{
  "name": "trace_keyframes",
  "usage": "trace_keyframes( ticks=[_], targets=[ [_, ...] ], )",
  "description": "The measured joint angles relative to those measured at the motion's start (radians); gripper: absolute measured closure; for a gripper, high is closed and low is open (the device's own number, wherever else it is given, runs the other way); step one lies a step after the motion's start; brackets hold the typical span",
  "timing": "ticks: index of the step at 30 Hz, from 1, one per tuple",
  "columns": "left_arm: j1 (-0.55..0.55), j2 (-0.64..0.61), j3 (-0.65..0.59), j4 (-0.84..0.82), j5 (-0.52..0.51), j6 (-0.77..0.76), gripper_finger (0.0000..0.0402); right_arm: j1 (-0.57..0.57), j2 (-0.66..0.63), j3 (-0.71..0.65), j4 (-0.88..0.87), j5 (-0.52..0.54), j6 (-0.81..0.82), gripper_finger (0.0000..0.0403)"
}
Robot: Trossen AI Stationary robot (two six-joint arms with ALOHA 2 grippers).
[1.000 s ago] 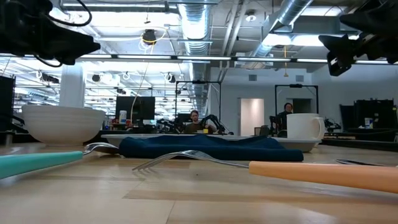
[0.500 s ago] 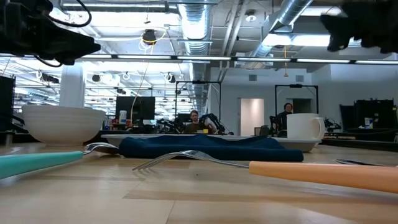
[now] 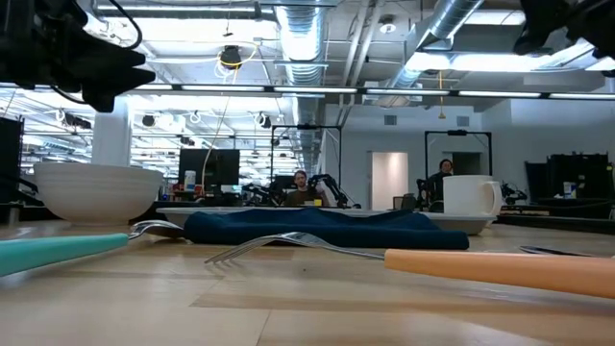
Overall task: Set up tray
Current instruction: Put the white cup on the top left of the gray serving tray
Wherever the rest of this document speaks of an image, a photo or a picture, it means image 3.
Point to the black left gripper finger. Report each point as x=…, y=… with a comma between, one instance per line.
x=120, y=57
x=120, y=81

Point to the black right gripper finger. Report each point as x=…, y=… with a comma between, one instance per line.
x=538, y=36

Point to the white ceramic bowl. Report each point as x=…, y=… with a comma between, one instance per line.
x=96, y=192

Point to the white ceramic mug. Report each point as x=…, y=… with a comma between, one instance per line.
x=468, y=194

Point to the navy blue cloth napkin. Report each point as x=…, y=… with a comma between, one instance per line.
x=327, y=230

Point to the black background robot arm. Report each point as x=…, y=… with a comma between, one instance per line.
x=331, y=185

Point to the grey plastic tray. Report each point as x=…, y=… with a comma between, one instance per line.
x=461, y=222

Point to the white round column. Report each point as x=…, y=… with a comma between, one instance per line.
x=111, y=134

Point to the black computer monitor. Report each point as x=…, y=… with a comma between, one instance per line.
x=197, y=163

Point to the white bottle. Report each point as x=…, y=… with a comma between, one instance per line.
x=190, y=180

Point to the black panel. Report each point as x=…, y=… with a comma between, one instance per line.
x=10, y=158

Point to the black equipment crates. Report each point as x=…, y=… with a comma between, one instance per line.
x=586, y=173

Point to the person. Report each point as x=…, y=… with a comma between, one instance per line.
x=445, y=166
x=300, y=180

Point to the white door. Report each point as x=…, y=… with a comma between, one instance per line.
x=389, y=180

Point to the silver ventilation duct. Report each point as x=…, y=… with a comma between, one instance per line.
x=302, y=38
x=451, y=19

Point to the black hanging camera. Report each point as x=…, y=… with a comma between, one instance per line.
x=231, y=56

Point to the black background rig frame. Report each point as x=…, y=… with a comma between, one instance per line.
x=307, y=127
x=456, y=132

